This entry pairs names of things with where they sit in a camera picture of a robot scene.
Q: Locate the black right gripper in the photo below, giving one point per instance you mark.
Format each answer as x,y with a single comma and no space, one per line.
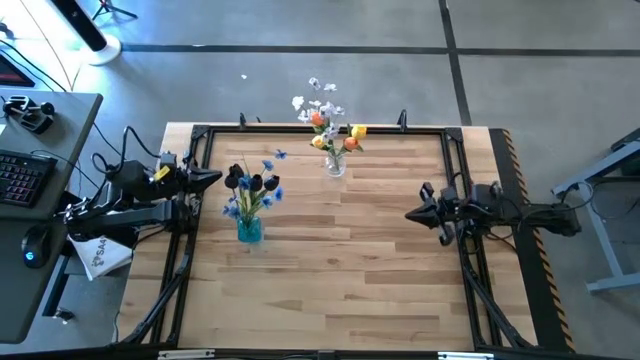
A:
455,212

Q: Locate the grey metal table frame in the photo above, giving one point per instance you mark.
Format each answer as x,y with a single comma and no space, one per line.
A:
610,250

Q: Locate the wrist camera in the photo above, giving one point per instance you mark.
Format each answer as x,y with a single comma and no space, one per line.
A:
168,160
427,191

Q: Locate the yellow tag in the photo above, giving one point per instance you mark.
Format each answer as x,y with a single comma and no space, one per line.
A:
161,173

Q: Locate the black artificial tulip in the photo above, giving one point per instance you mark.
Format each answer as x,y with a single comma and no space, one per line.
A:
238,170
271,182
256,183
230,182

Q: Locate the black computer mouse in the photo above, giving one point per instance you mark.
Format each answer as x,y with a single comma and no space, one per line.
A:
35,247

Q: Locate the black tripod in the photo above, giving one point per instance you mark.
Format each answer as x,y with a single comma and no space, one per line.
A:
106,6

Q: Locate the black aluminium table frame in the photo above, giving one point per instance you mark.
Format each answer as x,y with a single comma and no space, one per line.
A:
375,129

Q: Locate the black desk crossbar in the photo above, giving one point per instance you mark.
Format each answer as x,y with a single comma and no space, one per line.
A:
122,240

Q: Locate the black desk clamp mount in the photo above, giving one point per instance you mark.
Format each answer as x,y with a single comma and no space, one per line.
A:
30,117

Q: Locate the white artificial flower spray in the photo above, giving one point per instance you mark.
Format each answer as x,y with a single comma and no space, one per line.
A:
327,108

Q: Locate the black keyboard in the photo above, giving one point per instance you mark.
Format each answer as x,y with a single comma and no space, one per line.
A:
22,177

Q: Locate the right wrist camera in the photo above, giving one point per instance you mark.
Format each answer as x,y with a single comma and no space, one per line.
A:
427,191

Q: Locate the orange artificial tulip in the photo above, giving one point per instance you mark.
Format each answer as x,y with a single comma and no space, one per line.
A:
351,144
317,119

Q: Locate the blue artificial flower spray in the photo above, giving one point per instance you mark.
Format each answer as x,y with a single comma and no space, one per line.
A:
278,193

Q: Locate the dark red screen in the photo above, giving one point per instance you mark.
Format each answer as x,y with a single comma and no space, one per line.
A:
12,75

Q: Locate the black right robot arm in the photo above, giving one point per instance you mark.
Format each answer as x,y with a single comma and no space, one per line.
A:
550,222

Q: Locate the grey desk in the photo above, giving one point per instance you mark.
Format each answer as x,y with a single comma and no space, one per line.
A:
15,300

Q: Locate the black yellow hazard-striped mat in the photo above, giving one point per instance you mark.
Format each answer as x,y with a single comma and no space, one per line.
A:
542,280

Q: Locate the clear glass vase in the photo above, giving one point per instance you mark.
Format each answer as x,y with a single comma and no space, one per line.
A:
335,167

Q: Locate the black pillar with white base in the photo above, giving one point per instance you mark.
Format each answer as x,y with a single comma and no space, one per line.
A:
80,20

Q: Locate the yellow artificial tulip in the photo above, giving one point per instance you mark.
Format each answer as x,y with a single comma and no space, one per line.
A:
359,132
318,142

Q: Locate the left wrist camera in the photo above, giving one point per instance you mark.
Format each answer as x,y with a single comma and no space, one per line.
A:
168,160

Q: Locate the black desk leg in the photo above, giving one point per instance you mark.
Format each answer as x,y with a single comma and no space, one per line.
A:
55,290

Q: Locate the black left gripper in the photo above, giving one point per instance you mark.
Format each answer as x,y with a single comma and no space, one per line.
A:
177,184

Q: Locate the black desk foot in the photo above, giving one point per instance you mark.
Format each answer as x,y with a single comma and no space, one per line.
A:
64,315

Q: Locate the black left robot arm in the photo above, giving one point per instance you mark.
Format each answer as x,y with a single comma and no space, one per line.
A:
125,215

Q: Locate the black table clamp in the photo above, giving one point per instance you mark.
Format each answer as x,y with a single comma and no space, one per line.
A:
402,121
243,121

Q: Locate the white paper booklet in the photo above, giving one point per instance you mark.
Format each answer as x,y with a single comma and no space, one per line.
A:
102,255

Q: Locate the blue glass vase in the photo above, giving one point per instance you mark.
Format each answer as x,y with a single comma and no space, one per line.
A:
249,232

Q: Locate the silver metal bracket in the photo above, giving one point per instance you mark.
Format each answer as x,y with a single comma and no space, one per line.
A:
185,354
465,356

